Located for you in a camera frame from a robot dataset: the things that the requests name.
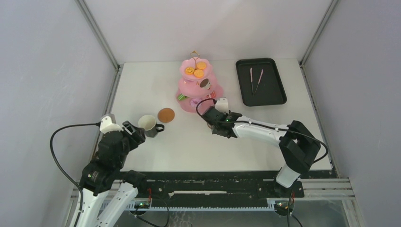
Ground pink frosted sprinkle donut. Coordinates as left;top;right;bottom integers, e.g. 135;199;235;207
190;98;202;108

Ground black mug with white inside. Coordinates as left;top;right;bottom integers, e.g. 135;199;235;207
138;115;165;138

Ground chocolate round cookie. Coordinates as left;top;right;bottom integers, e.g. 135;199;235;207
199;79;211;90

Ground pink three-tier cake stand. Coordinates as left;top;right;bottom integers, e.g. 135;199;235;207
175;51;224;113

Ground green striped cake slice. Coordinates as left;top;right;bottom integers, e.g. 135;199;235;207
177;93;188;101

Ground black serving tray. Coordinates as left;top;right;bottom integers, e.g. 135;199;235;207
235;58;287;107

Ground pink-tipped metal tongs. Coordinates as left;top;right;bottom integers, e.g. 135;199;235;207
249;68;264;96

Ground yellow round biscuit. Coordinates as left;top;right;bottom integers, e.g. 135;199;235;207
196;61;208;70
184;67;195;75

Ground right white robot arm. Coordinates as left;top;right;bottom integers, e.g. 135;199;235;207
201;106;324;197

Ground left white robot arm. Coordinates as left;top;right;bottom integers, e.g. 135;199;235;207
70;115;148;227

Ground left wooden round coaster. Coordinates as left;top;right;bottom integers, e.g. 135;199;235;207
157;108;175;123

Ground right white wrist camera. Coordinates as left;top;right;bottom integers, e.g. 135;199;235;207
214;97;229;114

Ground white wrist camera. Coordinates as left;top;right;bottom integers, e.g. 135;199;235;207
99;113;123;134
214;97;229;114

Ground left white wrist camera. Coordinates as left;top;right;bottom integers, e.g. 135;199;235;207
99;113;123;134

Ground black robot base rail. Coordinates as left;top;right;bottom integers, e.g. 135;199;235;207
138;171;305;209

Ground right black camera cable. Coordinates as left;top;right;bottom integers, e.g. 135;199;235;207
195;98;330;227

